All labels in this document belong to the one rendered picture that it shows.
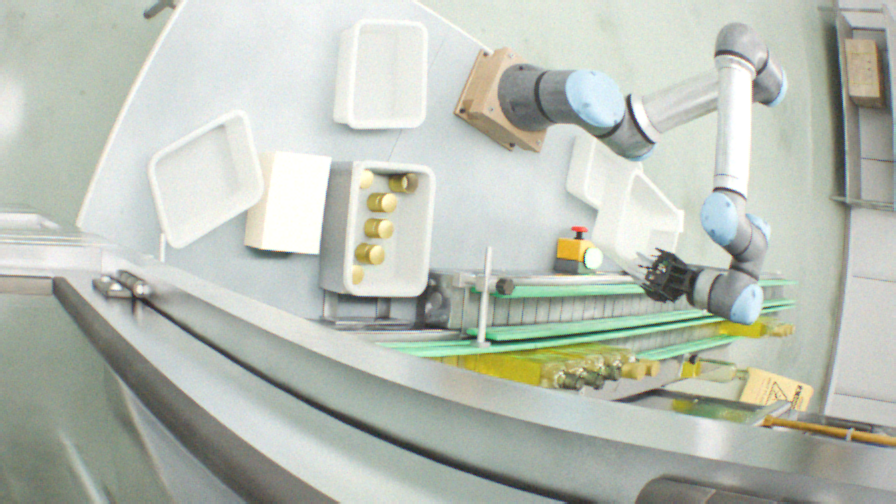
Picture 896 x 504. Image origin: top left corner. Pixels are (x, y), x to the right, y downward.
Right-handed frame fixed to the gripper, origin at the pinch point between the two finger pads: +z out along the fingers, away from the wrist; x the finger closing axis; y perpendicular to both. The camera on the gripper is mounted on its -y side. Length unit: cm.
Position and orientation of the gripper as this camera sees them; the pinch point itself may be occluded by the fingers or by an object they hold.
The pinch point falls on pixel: (635, 267)
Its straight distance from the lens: 156.6
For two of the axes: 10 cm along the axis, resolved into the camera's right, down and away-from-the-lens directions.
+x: -4.0, 9.1, -0.6
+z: -6.1, -2.2, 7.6
